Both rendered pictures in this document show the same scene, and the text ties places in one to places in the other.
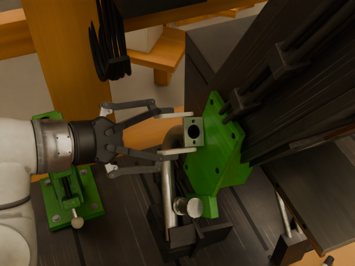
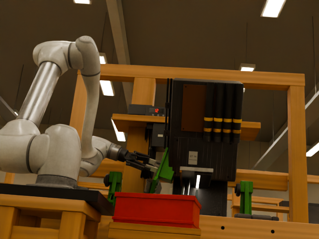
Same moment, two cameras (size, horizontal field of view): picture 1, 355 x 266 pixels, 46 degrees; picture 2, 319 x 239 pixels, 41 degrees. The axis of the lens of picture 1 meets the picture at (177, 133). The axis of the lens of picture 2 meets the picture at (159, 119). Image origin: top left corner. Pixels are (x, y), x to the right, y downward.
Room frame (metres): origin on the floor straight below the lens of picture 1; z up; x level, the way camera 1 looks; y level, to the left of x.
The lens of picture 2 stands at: (-1.55, -1.04, 0.63)
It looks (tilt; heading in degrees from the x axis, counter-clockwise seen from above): 20 degrees up; 26
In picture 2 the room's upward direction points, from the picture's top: 5 degrees clockwise
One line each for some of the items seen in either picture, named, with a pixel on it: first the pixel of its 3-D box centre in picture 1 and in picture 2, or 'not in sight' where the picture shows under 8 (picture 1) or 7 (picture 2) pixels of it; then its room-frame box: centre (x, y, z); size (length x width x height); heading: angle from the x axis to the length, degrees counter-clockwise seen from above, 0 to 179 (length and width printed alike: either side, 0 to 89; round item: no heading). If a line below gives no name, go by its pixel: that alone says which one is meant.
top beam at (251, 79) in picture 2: not in sight; (189, 76); (0.87, -0.03, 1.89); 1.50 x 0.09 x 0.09; 111
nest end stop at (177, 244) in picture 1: (178, 241); not in sight; (0.43, 0.00, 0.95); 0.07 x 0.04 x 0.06; 111
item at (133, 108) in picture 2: not in sight; (140, 111); (0.69, 0.21, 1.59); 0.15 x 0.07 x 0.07; 111
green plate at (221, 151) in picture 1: (225, 148); (167, 168); (0.51, -0.09, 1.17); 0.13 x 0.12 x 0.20; 111
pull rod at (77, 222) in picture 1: (74, 214); not in sight; (0.49, 0.23, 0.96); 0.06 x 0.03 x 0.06; 21
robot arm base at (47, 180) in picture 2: not in sight; (60, 187); (-0.21, 0.03, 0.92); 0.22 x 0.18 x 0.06; 112
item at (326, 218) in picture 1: (299, 157); (195, 179); (0.53, -0.25, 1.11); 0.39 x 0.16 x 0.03; 21
